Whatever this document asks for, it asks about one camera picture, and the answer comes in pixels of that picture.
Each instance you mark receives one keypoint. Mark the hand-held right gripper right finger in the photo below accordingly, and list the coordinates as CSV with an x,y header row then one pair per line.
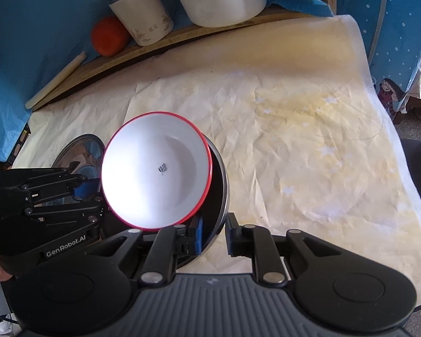
x,y
231,238

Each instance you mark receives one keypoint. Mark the white bowl red rim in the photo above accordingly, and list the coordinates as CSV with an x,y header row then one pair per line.
x,y
154,168

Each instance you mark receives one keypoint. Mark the blue work coat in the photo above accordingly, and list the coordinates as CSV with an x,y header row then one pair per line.
x,y
38,24

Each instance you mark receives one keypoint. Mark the stainless steel bowl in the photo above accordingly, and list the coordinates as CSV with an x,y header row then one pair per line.
x,y
217,189

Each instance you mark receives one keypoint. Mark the printed cloth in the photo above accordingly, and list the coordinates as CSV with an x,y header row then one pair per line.
x,y
391,94

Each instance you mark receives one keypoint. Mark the cream table cloth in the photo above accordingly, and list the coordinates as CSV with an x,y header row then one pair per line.
x,y
301,130

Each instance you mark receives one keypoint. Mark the blue dotted fabric cover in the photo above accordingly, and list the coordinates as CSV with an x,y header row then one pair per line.
x,y
400,24

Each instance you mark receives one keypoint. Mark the white rolling pin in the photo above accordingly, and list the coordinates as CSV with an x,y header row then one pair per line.
x,y
56,80

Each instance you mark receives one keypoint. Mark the orange red ball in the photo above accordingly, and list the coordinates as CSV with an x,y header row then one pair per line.
x,y
108,37

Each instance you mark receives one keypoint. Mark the white thermos cup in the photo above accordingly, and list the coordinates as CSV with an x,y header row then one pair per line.
x,y
140,14

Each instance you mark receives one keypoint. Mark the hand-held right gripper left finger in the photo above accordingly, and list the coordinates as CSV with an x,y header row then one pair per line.
x,y
197,237

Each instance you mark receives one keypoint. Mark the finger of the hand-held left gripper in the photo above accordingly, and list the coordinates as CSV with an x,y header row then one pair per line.
x,y
86,187
73,209

